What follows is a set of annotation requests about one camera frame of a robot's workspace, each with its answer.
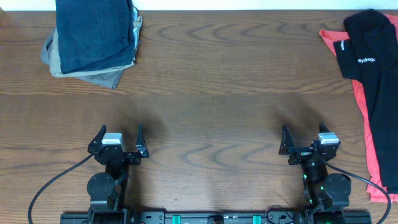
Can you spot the folded light blue garment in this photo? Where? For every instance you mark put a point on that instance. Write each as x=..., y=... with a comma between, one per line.
x=135, y=27

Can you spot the folded beige garment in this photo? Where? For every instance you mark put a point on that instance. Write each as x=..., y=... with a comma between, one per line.
x=55, y=65

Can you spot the red printed t-shirt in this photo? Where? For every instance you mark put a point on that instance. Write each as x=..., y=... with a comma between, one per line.
x=329, y=37

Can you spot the black polo shirt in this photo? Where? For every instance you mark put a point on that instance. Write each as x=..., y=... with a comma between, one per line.
x=369, y=56

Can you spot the folded navy blue garment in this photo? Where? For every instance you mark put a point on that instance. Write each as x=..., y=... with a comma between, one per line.
x=94, y=34

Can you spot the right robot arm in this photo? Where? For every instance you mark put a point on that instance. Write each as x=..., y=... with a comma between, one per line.
x=328, y=194

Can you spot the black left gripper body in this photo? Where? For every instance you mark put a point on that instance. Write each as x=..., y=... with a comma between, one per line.
x=130, y=159

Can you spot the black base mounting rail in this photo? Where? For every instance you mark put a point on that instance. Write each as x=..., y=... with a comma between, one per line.
x=271, y=216

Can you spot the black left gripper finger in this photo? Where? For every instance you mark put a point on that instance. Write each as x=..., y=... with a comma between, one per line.
x=97, y=140
x=140, y=141

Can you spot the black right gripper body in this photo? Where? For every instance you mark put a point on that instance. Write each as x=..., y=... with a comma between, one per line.
x=300, y=155

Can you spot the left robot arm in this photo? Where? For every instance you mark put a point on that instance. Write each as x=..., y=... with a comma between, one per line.
x=107, y=189

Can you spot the folded grey garment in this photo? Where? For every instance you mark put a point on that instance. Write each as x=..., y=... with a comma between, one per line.
x=110, y=82

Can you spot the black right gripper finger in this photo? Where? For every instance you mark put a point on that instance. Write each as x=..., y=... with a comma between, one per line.
x=322, y=128
x=287, y=142

